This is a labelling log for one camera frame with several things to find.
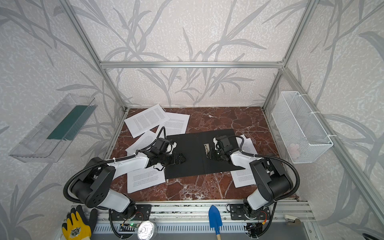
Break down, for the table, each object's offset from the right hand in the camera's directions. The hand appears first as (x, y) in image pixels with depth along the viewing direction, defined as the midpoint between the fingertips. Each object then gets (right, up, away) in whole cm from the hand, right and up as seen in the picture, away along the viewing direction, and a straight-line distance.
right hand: (208, 150), depth 93 cm
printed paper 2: (-37, -15, -8) cm, 40 cm away
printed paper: (-46, +3, +9) cm, 46 cm away
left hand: (-15, -3, -5) cm, 16 cm away
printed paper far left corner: (-48, +18, +21) cm, 55 cm away
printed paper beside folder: (-23, +15, +18) cm, 33 cm away
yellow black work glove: (-61, -31, -25) cm, 73 cm away
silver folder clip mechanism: (-1, 0, +3) cm, 3 cm away
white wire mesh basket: (+38, +12, -32) cm, 51 cm away
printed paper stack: (+20, -14, -8) cm, 26 cm away
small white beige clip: (+39, -29, -23) cm, 53 cm away
